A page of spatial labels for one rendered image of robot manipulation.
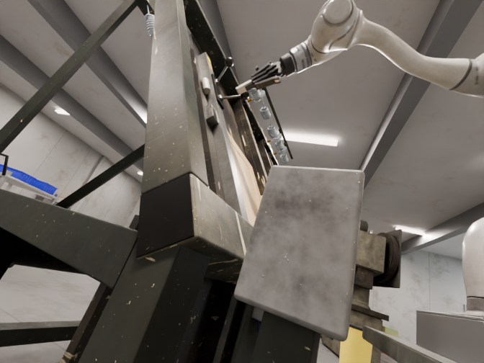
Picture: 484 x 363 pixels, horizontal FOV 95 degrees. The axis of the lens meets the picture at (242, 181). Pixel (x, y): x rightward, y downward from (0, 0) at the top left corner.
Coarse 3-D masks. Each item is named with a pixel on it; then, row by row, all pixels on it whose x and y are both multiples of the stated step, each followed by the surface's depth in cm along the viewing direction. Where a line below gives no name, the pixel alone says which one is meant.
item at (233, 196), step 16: (208, 64) 104; (208, 80) 98; (208, 96) 92; (224, 128) 81; (224, 144) 74; (224, 160) 71; (224, 176) 67; (224, 192) 65; (240, 192) 66; (240, 208) 60
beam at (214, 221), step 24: (168, 192) 37; (192, 192) 35; (144, 216) 37; (168, 216) 34; (192, 216) 33; (216, 216) 40; (240, 216) 53; (144, 240) 34; (168, 240) 32; (192, 240) 31; (216, 240) 36; (240, 240) 47; (216, 264) 43; (240, 264) 46
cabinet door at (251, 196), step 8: (232, 144) 94; (240, 152) 103; (240, 160) 98; (240, 168) 91; (248, 168) 110; (240, 176) 85; (248, 176) 101; (240, 184) 80; (248, 184) 94; (256, 184) 111; (248, 192) 88; (256, 192) 103; (248, 200) 83; (256, 200) 97; (248, 208) 78; (256, 208) 90; (248, 216) 74
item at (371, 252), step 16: (368, 240) 462; (384, 240) 462; (400, 240) 463; (368, 256) 451; (384, 256) 450; (400, 256) 451; (368, 272) 443; (384, 272) 456; (368, 288) 433; (352, 304) 411; (368, 304) 461; (352, 320) 404; (368, 320) 403; (336, 352) 400
